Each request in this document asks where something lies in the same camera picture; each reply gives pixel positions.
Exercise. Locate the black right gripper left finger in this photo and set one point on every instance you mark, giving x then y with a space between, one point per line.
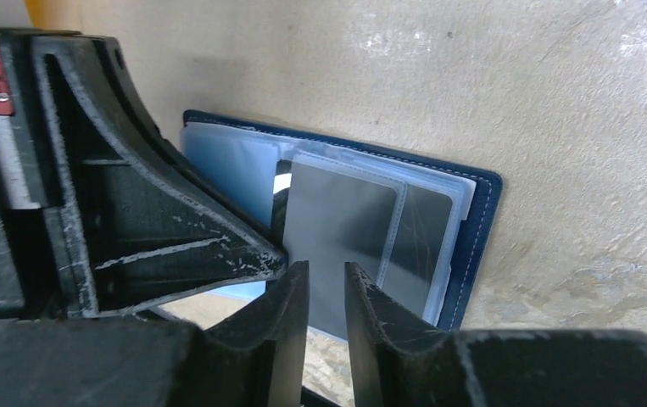
254 357

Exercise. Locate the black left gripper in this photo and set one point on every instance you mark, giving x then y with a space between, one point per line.
100 215

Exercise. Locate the dark grey credit card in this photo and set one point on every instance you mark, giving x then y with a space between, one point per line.
398 232

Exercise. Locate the navy blue card holder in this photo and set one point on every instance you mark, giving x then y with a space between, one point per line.
239 158

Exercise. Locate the yellow plastic bin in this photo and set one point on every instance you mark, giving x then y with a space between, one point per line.
36 10

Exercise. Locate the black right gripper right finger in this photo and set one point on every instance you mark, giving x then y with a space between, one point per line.
397 359

